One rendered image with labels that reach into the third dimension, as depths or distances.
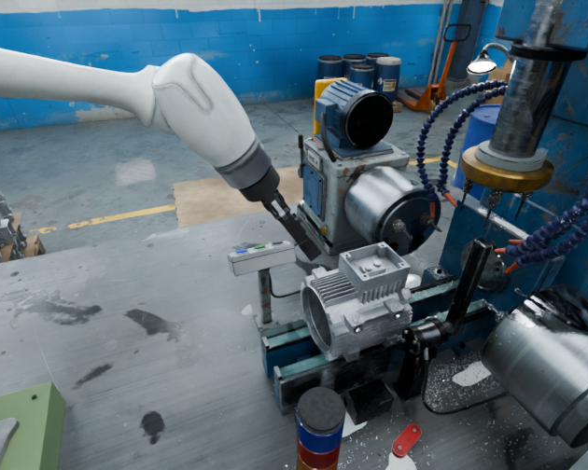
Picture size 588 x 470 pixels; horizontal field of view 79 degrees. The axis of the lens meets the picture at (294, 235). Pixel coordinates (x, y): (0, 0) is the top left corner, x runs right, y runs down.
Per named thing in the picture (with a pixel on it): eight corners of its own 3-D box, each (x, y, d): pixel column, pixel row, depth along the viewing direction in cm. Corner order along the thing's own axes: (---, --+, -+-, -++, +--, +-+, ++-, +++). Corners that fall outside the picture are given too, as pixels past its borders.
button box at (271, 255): (288, 256, 103) (286, 239, 102) (297, 261, 97) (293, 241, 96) (230, 270, 98) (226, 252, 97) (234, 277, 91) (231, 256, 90)
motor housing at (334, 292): (363, 297, 102) (371, 242, 91) (405, 348, 87) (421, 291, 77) (298, 317, 95) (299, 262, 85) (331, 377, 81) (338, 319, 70)
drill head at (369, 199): (379, 203, 146) (388, 145, 131) (440, 255, 118) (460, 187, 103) (323, 215, 138) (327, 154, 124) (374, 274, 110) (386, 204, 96)
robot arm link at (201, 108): (271, 134, 56) (239, 118, 66) (208, 40, 46) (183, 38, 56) (218, 180, 56) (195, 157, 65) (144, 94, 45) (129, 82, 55)
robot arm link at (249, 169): (247, 124, 63) (265, 149, 67) (206, 155, 64) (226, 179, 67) (263, 142, 56) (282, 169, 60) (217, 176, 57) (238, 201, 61)
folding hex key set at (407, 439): (411, 424, 84) (412, 420, 83) (423, 435, 82) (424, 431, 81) (387, 450, 80) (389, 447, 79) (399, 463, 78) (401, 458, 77)
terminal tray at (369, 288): (379, 264, 90) (383, 241, 86) (405, 291, 82) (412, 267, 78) (336, 276, 86) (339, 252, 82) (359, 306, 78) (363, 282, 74)
